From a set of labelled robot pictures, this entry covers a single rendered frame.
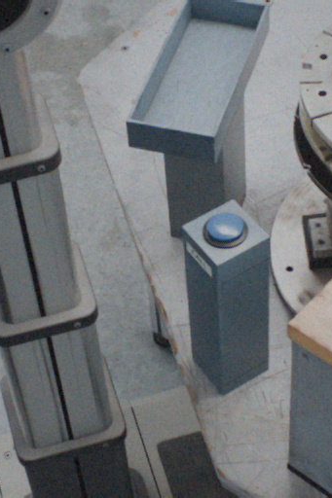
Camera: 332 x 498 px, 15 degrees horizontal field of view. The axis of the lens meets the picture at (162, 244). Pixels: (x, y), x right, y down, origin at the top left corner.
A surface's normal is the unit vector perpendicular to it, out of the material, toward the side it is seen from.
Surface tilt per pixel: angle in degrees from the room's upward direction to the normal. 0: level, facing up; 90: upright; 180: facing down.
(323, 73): 0
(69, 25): 0
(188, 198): 90
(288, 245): 0
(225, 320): 90
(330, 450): 90
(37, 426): 90
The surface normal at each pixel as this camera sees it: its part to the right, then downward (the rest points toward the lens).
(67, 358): 0.27, 0.72
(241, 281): 0.54, 0.62
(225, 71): -0.06, -0.65
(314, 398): -0.67, 0.59
